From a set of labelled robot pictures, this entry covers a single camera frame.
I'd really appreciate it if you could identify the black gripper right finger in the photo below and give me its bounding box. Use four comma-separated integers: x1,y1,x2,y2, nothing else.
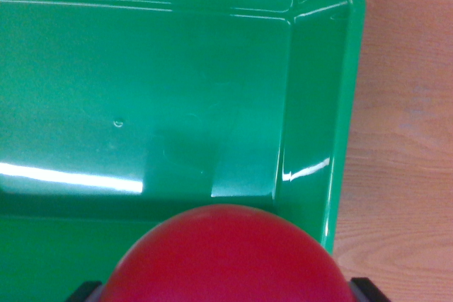
349,277,392,302

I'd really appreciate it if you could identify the red toy apple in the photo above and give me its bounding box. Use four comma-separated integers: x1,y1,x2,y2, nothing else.
101,204,357,302

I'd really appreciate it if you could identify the green plastic bin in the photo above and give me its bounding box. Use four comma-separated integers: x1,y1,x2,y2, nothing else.
0,0,367,302

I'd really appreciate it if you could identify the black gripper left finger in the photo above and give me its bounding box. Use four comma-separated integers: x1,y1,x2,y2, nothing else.
65,281,104,302

